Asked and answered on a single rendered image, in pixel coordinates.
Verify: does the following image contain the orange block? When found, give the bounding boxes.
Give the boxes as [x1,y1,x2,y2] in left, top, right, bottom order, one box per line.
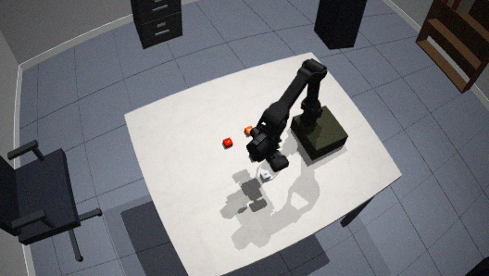
[244,126,252,136]

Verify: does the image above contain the red block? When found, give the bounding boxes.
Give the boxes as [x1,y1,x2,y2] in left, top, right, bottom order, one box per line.
[222,138,233,148]

